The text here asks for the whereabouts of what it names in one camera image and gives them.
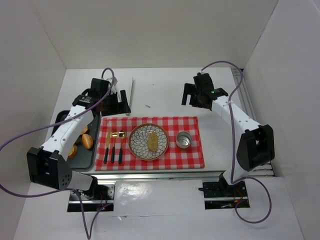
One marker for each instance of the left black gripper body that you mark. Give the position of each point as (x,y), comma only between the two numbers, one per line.
(116,105)

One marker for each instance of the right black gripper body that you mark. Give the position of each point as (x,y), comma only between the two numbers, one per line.
(194,93)

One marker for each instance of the baguette slice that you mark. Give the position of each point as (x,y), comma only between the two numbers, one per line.
(152,142)

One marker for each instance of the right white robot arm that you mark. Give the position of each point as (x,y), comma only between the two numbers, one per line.
(252,143)

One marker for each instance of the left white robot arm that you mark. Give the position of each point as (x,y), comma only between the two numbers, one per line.
(47,164)

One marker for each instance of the round bread roll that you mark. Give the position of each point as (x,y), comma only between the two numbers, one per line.
(87,141)
(84,130)

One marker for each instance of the sliced bread piece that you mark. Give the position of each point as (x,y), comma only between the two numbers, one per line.
(73,151)

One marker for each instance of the metal cup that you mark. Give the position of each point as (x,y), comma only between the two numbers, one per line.
(184,139)

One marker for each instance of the patterned ceramic plate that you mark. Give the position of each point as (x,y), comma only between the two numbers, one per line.
(138,142)

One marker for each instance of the red checkered cloth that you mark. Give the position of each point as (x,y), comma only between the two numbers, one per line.
(174,158)

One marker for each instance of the dark baking tray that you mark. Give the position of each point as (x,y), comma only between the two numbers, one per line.
(84,158)

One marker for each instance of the aluminium rail right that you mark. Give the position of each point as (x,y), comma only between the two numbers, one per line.
(266,169)

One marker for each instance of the aluminium rail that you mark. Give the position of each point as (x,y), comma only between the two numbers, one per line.
(184,175)
(266,169)

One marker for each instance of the gold fork black handle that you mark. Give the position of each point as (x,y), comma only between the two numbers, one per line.
(114,137)

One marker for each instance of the gold spoon black handle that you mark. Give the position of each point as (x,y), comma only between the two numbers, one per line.
(122,135)

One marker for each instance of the gold knife black handle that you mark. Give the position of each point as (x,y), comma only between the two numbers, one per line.
(107,143)

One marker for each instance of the aluminium rail front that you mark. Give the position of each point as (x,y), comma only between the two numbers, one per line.
(184,175)

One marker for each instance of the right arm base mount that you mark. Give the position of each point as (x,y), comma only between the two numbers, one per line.
(219,195)

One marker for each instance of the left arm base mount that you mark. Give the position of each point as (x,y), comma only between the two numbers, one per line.
(99,197)

